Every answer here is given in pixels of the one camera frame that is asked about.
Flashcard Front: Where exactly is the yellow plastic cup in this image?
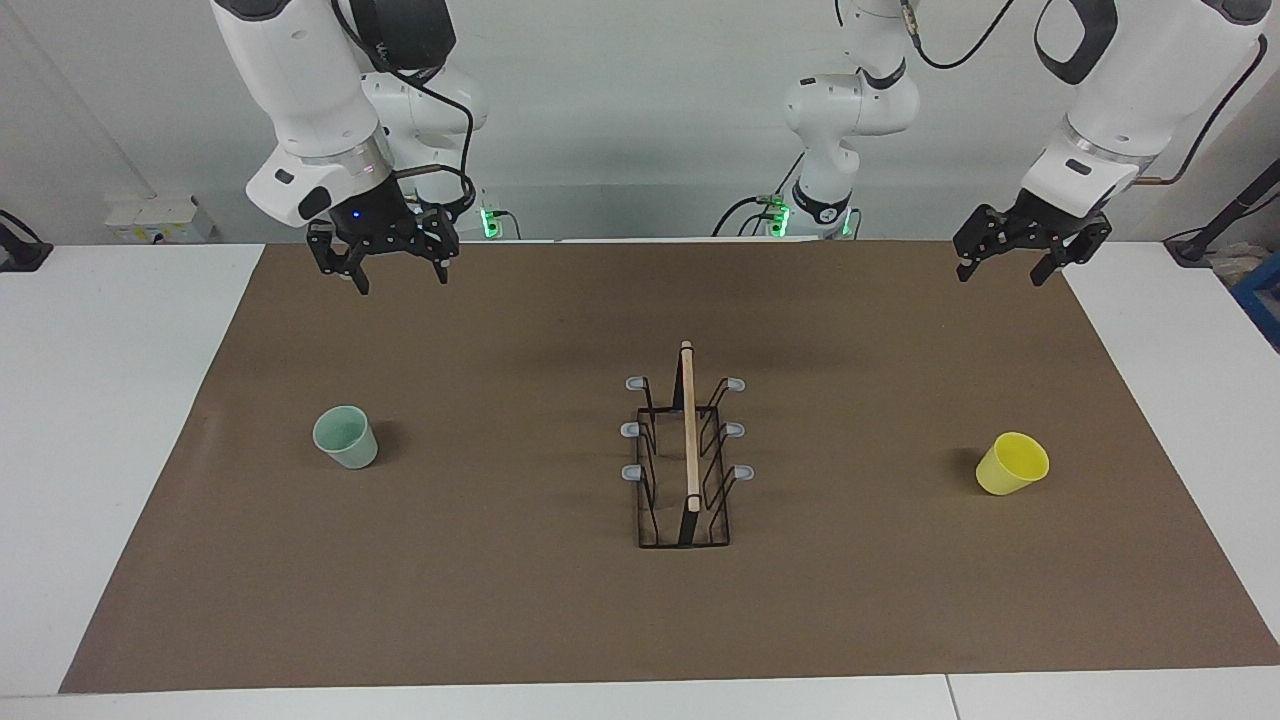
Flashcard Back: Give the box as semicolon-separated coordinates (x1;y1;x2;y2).
975;431;1051;497

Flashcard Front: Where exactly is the white power strip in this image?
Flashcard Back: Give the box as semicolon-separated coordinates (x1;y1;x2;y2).
105;195;216;244

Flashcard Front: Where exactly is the black wire cup rack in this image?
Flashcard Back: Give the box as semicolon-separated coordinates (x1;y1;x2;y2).
620;340;756;549

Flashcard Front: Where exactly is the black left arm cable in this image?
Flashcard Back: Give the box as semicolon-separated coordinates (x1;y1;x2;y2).
898;0;1267;187

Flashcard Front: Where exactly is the black slanted stand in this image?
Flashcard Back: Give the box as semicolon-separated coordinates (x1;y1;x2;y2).
1163;160;1280;266

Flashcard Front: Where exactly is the black base cable bundle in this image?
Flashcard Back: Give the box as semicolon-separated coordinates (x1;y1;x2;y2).
712;150;806;238

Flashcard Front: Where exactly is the brown table mat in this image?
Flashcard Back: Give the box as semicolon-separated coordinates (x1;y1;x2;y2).
58;240;1280;694

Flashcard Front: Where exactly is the blue box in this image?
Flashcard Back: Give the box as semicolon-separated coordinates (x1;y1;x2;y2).
1232;250;1280;351

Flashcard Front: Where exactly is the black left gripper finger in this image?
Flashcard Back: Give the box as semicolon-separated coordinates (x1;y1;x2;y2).
1030;222;1111;288
953;205;1011;283

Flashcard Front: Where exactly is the pale green plastic cup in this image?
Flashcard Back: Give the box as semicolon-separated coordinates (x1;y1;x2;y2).
312;405;380;471

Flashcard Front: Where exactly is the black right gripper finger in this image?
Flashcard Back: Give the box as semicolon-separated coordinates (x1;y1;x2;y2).
420;205;461;286
308;222;369;296

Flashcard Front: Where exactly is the black clamp mount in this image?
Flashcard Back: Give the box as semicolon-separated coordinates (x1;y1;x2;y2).
0;210;53;273

